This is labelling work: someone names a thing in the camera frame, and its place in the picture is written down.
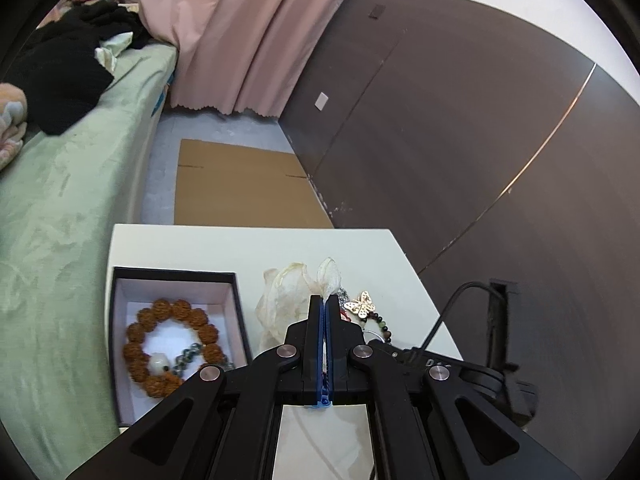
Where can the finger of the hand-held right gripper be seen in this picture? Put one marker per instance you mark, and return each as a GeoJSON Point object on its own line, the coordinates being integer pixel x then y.
{"type": "Point", "coordinates": [496, 330]}

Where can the white wall socket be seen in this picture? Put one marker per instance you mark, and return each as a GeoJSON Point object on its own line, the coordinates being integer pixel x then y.
{"type": "Point", "coordinates": [322, 101]}

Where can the pink curtain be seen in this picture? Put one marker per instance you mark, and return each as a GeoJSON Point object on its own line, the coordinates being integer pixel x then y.
{"type": "Point", "coordinates": [235, 35]}

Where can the black clothes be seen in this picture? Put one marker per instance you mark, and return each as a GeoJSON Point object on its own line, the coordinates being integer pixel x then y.
{"type": "Point", "coordinates": [60, 85]}

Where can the pink fluffy blanket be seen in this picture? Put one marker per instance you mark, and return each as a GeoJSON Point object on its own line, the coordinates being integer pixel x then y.
{"type": "Point", "coordinates": [9, 125]}

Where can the flat cardboard sheet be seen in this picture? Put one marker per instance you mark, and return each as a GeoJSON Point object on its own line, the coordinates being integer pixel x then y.
{"type": "Point", "coordinates": [240, 185]}

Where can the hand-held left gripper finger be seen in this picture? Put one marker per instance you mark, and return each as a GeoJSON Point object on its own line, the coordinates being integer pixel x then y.
{"type": "Point", "coordinates": [327, 345]}
{"type": "Point", "coordinates": [316, 340]}

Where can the sheer white organza pouch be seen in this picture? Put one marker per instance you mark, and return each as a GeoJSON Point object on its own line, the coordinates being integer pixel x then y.
{"type": "Point", "coordinates": [285, 300]}

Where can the black jewelry box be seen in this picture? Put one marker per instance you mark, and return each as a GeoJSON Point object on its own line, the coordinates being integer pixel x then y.
{"type": "Point", "coordinates": [225, 290]}

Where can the bed with green sheet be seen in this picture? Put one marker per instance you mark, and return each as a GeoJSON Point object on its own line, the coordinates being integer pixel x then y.
{"type": "Point", "coordinates": [60, 210]}

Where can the gold butterfly pendant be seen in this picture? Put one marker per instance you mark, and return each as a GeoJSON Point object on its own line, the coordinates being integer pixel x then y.
{"type": "Point", "coordinates": [360, 305]}

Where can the pale green cloth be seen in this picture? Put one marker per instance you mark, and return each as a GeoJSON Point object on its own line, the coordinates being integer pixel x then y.
{"type": "Point", "coordinates": [112, 50]}

